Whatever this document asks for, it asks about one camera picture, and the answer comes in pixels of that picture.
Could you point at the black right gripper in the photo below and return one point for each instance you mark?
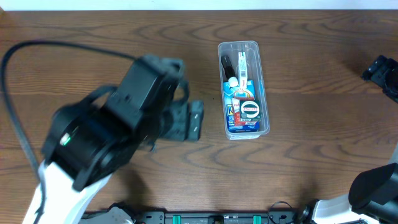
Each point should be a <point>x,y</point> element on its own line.
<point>382,74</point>

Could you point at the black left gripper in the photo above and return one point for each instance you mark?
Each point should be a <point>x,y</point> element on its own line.
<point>181,119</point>

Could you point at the red Panadol ActiFast box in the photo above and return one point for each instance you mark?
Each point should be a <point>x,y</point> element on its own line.
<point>236,114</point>

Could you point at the black bottle white cap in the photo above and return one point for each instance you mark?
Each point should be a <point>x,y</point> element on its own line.
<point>229,71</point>

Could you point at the dark green small box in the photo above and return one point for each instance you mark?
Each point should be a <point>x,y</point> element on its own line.
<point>250,110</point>

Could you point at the blue Kool Fever box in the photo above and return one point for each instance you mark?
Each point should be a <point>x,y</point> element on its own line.
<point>241,94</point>

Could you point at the white green Panadol box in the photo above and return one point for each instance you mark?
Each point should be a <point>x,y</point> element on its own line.
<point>242,70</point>

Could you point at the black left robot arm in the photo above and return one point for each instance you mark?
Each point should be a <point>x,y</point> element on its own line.
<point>90,140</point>

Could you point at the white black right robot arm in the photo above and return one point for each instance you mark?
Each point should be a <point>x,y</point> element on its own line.
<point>372,197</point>

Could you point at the clear plastic container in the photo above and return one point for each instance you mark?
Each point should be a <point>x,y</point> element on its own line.
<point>251,48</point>

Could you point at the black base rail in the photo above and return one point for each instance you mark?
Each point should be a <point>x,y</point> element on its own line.
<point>120,213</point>

